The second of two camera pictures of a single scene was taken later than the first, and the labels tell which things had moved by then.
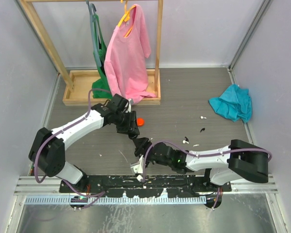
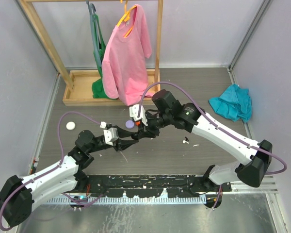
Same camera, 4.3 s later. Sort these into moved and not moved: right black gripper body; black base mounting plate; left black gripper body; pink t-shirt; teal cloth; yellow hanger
Moved: right black gripper body; left black gripper body
Not moved: teal cloth; yellow hanger; pink t-shirt; black base mounting plate
